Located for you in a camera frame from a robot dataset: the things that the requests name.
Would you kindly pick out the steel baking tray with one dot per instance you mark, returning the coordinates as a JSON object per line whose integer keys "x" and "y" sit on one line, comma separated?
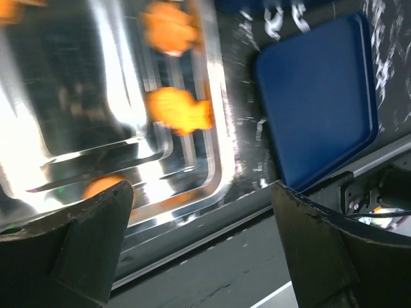
{"x": 74, "y": 80}

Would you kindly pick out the blue cookie tin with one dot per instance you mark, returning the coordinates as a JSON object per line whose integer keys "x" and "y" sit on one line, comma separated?
{"x": 233, "y": 6}

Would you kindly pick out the orange fish cookie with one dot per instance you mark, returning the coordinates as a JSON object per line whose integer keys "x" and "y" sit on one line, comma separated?
{"x": 179, "y": 111}

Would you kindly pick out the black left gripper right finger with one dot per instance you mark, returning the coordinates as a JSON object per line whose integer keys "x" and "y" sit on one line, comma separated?
{"x": 336, "y": 261}

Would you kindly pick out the orange round cookie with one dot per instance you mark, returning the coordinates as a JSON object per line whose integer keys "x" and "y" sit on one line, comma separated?
{"x": 100, "y": 184}

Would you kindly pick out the orange star cookie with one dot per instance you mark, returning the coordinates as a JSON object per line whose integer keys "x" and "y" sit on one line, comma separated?
{"x": 12, "y": 10}

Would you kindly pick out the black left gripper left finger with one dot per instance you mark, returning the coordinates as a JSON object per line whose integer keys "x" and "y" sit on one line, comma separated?
{"x": 68, "y": 258}

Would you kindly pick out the orange swirl cookie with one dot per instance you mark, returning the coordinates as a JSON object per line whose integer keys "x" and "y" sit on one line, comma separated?
{"x": 168, "y": 28}

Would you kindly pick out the blue tin lid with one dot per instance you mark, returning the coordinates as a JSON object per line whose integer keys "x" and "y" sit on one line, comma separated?
{"x": 318, "y": 92}

